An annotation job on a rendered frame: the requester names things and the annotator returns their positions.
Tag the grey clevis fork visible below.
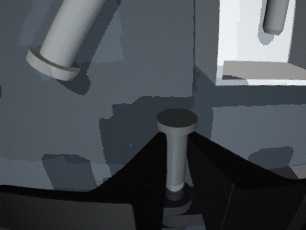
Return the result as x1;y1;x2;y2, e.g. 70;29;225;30
162;182;193;230

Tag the grey square block with holes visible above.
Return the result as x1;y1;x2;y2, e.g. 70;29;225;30
268;164;306;179

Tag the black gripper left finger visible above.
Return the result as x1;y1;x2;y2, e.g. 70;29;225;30
0;132;167;230

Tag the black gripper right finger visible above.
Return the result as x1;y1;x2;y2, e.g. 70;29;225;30
187;131;306;230

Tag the dark grey flat slab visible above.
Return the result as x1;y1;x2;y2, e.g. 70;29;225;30
0;0;306;192

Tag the white headed pin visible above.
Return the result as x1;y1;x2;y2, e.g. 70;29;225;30
156;108;198;192

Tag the white compartment tray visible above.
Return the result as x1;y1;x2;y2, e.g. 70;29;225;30
195;0;306;86

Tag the grey headed pin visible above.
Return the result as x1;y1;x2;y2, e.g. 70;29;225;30
262;0;289;36
26;0;107;81

